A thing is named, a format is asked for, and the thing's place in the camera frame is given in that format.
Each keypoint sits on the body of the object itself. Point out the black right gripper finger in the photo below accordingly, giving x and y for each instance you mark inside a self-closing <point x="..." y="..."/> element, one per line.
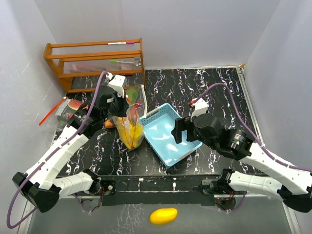
<point x="191" y="134"/>
<point x="180" y="126"/>

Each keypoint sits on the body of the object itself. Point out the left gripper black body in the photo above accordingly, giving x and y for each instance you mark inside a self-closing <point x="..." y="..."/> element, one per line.
<point x="118" y="108"/>

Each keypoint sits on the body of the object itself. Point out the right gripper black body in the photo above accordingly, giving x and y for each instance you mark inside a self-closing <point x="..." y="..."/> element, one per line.
<point x="205" y="141"/>

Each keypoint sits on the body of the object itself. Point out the white dotted zip bag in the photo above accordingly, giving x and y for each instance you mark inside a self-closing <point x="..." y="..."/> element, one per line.
<point x="140" y="102"/>

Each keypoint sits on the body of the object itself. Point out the clear bag orange zipper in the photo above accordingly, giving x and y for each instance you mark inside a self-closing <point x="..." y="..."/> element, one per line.
<point x="55" y="120"/>
<point x="133" y="116"/>

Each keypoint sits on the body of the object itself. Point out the watermelon slice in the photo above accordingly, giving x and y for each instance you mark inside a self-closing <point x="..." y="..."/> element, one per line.
<point x="74" y="104"/>

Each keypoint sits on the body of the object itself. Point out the yellow banana bunch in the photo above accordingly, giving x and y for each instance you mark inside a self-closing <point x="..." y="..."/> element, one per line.
<point x="124" y="126"/>

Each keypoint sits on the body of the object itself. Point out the yellow mango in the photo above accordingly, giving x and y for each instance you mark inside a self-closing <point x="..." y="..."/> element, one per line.
<point x="163" y="216"/>

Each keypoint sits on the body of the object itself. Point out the yellow starfruit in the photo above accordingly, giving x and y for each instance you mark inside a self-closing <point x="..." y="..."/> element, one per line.
<point x="136" y="134"/>

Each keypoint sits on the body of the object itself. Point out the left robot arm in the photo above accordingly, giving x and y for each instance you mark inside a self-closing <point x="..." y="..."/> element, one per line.
<point x="39" y="184"/>

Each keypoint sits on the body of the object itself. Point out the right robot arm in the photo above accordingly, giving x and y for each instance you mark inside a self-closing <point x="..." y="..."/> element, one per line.
<point x="281" y="181"/>

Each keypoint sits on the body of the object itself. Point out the light blue plastic basket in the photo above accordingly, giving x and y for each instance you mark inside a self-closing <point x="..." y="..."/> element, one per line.
<point x="157" y="127"/>

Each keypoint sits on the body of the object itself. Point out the green pen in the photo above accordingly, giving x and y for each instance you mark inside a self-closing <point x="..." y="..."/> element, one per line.
<point x="124" y="62"/>

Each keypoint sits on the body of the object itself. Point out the wooden shelf rack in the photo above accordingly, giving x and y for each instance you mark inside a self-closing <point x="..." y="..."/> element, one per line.
<point x="89" y="59"/>

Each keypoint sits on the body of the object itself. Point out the pink white pen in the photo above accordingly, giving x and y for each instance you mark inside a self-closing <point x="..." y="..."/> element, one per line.
<point x="121" y="43"/>

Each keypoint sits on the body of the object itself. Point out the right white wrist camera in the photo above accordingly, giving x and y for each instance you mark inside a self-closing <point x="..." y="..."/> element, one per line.
<point x="198" y="107"/>

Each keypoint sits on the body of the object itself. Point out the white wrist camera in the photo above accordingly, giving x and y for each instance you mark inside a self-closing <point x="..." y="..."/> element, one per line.
<point x="198" y="107"/>
<point x="116" y="82"/>

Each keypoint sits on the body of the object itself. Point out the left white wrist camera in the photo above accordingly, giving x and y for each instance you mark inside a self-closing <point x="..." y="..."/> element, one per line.
<point x="116" y="82"/>

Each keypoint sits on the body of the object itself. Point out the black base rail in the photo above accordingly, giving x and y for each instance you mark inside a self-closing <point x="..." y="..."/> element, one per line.
<point x="157" y="189"/>

